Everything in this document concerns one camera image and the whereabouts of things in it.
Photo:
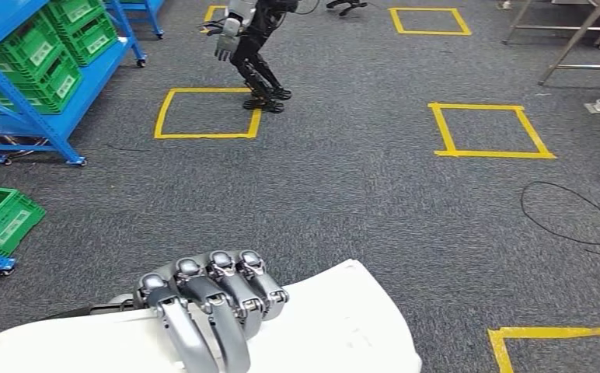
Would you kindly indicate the white curved plastic part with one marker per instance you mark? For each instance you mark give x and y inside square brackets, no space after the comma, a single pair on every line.
[341,319]

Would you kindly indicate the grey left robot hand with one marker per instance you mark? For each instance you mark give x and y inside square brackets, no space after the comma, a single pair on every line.
[212,298]

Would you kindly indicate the open green plastic bin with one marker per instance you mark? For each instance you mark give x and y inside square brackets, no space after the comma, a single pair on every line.
[1,221]

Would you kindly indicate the green plastic crate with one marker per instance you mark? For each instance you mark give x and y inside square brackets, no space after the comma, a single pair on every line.
[58,10]
[81,51]
[32,95]
[17,46]

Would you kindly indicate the black humanoid robot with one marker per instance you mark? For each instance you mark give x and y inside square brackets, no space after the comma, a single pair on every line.
[251,56]

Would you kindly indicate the steel leg table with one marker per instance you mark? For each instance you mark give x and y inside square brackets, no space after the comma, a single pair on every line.
[577,41]

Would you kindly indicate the black floor stand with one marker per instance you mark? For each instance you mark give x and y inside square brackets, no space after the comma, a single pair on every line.
[346,4]

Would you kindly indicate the grey power strip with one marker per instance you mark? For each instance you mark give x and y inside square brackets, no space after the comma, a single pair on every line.
[597,107]

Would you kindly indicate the yellow floor tape square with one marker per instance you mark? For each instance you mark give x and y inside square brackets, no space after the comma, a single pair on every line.
[429,33]
[206,18]
[485,154]
[562,333]
[202,136]

